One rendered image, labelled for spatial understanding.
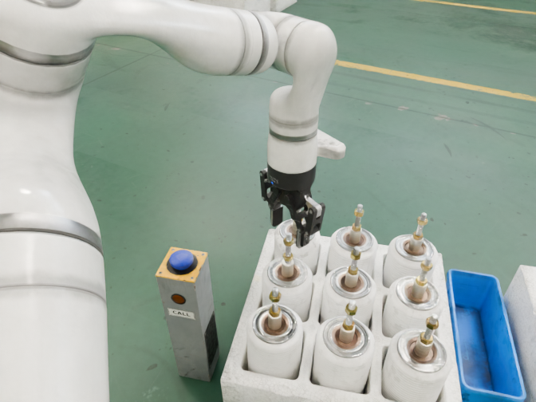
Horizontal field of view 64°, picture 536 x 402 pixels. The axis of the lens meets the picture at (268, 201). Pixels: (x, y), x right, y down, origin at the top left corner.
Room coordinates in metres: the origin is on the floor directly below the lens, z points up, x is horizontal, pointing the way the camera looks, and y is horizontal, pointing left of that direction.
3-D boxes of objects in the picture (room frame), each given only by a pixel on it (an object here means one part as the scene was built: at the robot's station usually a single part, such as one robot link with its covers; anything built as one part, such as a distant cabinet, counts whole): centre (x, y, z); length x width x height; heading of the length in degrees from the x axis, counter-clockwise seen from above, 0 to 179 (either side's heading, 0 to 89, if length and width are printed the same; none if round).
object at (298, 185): (0.55, -0.04, 0.46); 0.08 x 0.08 x 0.09
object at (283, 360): (0.44, -0.01, 0.16); 0.10 x 0.10 x 0.18
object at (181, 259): (0.52, 0.15, 0.32); 0.04 x 0.04 x 0.02
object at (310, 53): (0.55, -0.04, 0.63); 0.09 x 0.07 x 0.15; 43
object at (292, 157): (0.57, -0.05, 0.53); 0.11 x 0.09 x 0.06; 127
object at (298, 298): (0.55, -0.04, 0.16); 0.10 x 0.10 x 0.18
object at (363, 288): (0.53, -0.15, 0.25); 0.08 x 0.08 x 0.01
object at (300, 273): (0.56, -0.04, 0.25); 0.08 x 0.08 x 0.01
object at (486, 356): (0.53, -0.43, 0.06); 0.30 x 0.11 x 0.12; 167
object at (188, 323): (0.52, 0.15, 0.16); 0.07 x 0.07 x 0.31; 78
